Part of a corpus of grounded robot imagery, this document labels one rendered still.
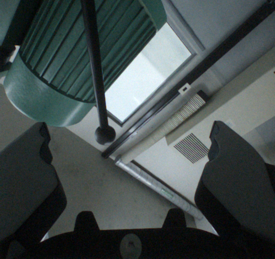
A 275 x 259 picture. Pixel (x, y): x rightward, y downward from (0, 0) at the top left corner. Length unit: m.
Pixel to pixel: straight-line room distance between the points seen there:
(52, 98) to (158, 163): 2.18
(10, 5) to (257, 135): 2.62
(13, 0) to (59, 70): 0.10
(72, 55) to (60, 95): 0.07
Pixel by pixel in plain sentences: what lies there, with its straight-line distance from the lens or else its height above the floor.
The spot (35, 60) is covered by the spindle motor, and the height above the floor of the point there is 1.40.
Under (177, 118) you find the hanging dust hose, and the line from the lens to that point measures 1.72.
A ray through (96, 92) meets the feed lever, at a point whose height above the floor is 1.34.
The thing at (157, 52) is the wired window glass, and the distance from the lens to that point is 1.75.
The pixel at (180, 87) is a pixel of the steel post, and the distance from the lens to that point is 1.70.
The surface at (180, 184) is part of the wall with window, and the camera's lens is 2.84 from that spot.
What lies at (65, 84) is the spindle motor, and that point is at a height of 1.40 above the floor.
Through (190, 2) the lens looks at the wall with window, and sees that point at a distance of 1.77.
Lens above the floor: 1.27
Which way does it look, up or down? 20 degrees up
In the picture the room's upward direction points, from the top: 132 degrees counter-clockwise
